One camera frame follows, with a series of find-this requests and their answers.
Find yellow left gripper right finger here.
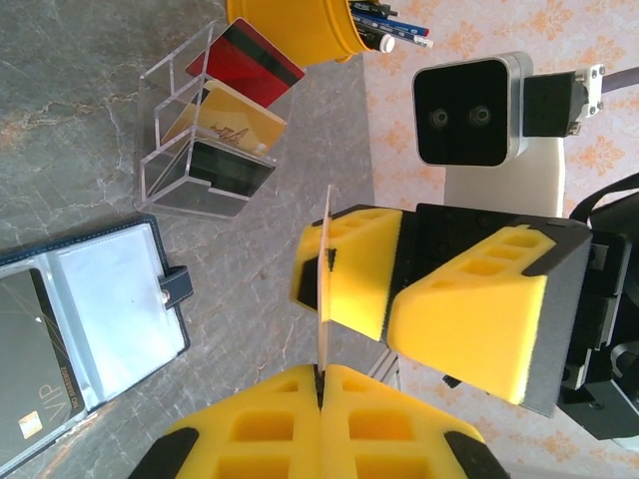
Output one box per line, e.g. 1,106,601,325
321,363,510,479

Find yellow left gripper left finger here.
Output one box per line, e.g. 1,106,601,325
127,363,323,479

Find gold credit card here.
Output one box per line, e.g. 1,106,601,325
317,184,334,380

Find dark blue card holder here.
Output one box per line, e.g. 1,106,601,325
0,213,195,478

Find red card with black stripe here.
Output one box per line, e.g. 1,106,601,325
185,17,307,110

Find gold VIP script card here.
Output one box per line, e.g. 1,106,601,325
162,82,289,157

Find clear acrylic card stand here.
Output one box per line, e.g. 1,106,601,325
133,18,307,222

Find black VIP card gold lines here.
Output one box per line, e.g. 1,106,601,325
0,267,87,463

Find black marker with white cap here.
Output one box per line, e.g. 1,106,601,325
348,19,396,55

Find blue pen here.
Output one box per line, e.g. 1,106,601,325
356,14,434,50

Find yellow pen pot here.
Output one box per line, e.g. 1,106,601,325
226,0,373,69

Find dark pen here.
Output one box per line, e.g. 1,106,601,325
347,0,400,19

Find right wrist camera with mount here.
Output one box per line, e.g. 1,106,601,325
411,51,608,220

